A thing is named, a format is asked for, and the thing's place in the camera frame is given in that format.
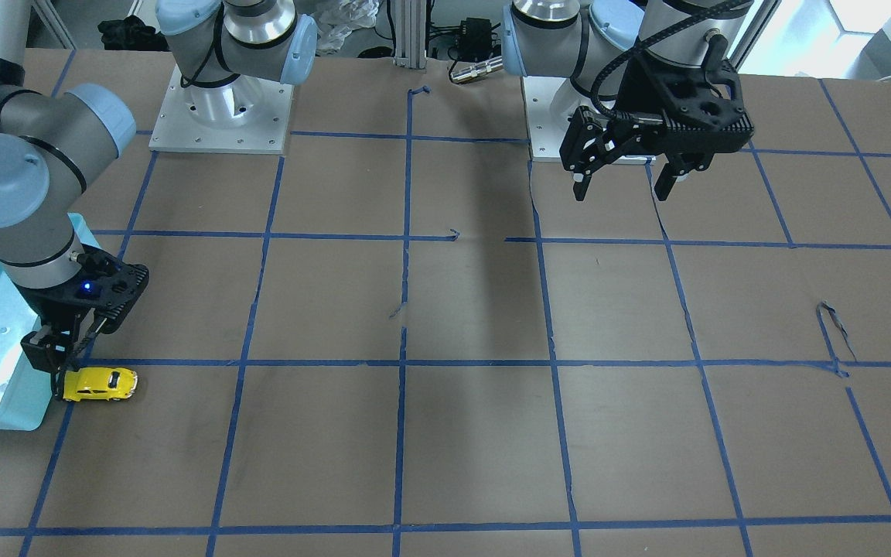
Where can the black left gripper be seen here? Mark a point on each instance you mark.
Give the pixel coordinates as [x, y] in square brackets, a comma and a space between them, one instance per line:
[636, 98]

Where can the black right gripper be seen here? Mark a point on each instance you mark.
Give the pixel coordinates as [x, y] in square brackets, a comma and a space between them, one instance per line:
[52, 312]

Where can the yellow toy beetle car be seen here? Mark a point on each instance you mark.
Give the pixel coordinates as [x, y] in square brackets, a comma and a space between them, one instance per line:
[99, 384]

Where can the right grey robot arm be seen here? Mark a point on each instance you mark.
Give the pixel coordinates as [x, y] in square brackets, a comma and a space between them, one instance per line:
[53, 148]

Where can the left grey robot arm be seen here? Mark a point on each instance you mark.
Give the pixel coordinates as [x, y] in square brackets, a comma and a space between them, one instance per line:
[591, 45]

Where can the silver metal connector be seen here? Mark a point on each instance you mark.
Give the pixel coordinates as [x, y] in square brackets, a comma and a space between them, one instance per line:
[476, 71]

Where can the black power adapter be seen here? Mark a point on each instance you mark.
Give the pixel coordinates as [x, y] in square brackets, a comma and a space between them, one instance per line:
[475, 39]

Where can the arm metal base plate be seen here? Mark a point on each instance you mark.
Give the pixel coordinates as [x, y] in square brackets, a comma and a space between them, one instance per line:
[249, 116]
[549, 103]

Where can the aluminium frame post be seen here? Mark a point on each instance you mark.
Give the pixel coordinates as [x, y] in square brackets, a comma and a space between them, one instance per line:
[410, 33]

